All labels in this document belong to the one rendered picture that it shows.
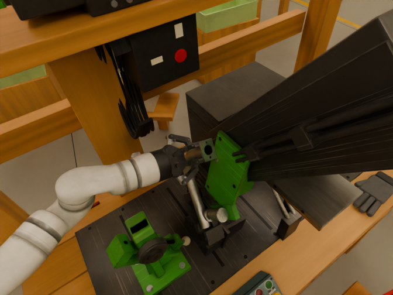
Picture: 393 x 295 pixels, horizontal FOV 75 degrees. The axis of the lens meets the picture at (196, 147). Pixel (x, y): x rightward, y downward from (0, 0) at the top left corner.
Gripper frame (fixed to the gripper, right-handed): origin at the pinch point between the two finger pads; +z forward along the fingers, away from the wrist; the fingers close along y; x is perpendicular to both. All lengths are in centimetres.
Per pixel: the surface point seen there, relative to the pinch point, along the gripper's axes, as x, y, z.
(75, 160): 200, 13, -9
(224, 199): -0.7, -14.3, 2.9
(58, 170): 201, 8, -24
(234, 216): -3.2, -18.7, 2.6
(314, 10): 2, 41, 74
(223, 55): 16.6, 30.7, 31.6
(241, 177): -10.1, -8.0, 2.8
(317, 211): -17.5, -21.6, 16.8
